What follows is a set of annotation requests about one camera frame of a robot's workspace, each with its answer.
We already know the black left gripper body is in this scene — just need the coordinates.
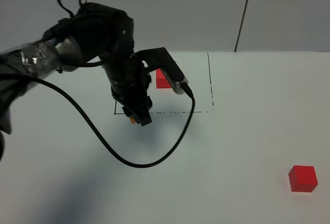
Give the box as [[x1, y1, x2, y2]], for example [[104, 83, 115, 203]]
[[102, 53, 152, 113]]

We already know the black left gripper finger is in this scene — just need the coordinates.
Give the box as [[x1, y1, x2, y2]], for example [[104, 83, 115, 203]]
[[122, 106, 152, 126]]

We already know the orange block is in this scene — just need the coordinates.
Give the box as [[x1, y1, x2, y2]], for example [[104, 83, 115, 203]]
[[129, 117, 136, 124]]

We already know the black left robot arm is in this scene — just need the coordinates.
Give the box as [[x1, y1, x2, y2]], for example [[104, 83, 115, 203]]
[[1, 3, 152, 134]]

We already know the red template block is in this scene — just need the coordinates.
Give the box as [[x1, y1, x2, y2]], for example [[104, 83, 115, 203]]
[[156, 69, 171, 89]]

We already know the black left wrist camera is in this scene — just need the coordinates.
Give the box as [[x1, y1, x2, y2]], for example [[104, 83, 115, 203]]
[[136, 47, 193, 97]]

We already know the black left camera cable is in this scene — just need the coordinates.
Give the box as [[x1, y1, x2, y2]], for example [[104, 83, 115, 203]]
[[15, 74, 196, 168]]

